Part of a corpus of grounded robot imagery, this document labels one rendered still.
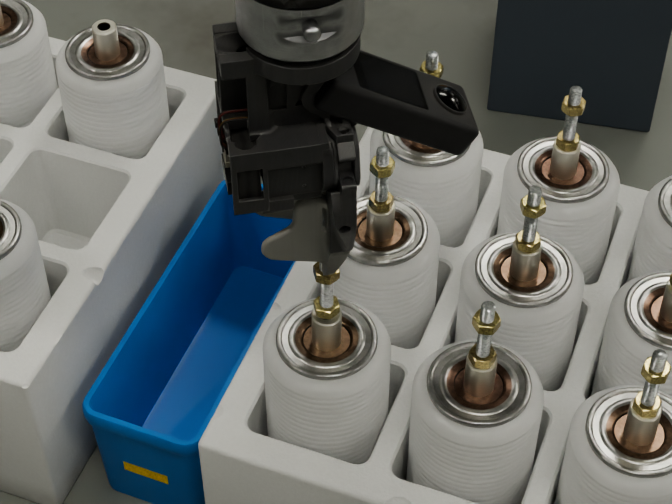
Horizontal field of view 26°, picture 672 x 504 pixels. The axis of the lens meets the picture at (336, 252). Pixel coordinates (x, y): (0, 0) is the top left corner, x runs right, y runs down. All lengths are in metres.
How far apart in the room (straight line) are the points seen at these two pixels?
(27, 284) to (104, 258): 0.09
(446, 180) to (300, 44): 0.40
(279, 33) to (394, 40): 0.90
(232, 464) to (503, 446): 0.21
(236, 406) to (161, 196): 0.26
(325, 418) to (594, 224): 0.29
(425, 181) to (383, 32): 0.55
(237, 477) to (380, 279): 0.19
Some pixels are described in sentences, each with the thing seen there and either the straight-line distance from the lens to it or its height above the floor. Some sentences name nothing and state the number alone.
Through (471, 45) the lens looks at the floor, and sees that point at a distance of 1.72.
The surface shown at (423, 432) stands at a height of 0.23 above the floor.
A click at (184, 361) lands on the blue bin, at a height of 0.00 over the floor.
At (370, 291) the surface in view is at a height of 0.23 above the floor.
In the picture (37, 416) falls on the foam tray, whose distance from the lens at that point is 1.21.
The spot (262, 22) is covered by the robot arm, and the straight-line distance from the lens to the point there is 0.83.
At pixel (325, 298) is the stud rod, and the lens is 1.04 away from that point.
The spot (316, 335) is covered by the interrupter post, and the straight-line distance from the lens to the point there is 1.07.
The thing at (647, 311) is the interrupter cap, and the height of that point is 0.25.
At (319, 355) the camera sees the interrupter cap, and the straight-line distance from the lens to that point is 1.07.
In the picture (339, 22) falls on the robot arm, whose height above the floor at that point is 0.58.
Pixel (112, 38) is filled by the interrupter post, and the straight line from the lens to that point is 1.31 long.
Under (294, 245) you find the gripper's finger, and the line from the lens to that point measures 0.96.
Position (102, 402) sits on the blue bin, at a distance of 1.25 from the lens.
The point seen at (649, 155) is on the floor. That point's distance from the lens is 1.61.
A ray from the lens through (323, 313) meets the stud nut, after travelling 1.05.
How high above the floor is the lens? 1.10
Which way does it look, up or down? 48 degrees down
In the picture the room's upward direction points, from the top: straight up
